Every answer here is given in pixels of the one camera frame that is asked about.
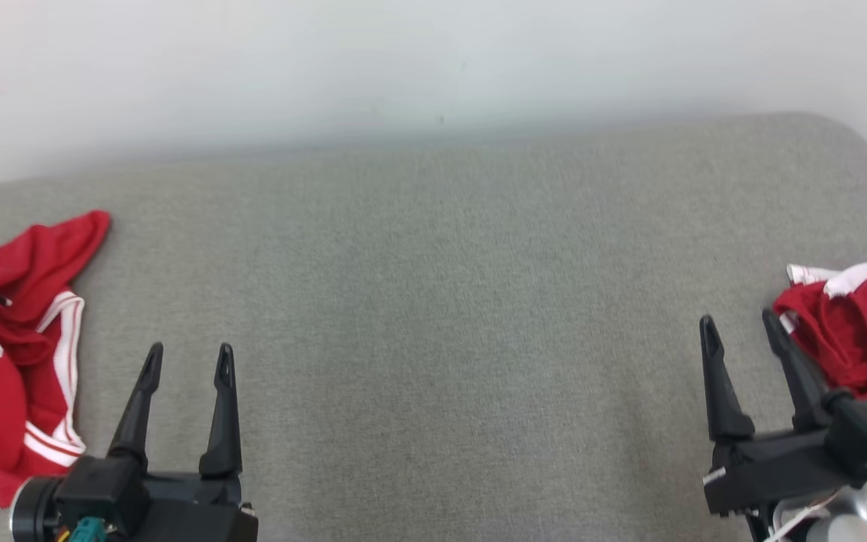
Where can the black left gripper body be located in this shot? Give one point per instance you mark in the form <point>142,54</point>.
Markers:
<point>193,512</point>

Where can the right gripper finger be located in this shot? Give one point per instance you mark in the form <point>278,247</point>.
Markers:
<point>721,391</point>
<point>798,376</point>

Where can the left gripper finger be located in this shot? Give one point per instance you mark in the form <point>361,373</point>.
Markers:
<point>140,414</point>
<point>224,421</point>

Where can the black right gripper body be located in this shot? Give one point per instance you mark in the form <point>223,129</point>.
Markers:
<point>772,470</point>

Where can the red shorts with white stripe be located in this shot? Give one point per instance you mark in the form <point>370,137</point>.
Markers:
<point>862,339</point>

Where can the red jersey with number print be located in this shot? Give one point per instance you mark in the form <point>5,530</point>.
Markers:
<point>4,376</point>

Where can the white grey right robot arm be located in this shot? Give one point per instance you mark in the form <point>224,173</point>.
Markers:
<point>840,519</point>

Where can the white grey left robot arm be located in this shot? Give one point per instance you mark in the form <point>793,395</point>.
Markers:
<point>31,512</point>

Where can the grey fabric sofa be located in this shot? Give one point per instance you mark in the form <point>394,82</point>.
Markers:
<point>433,316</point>

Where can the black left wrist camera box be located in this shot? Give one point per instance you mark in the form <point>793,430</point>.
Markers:
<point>98,489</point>

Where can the teal left camera connector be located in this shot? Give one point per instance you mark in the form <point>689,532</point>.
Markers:
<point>89,529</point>

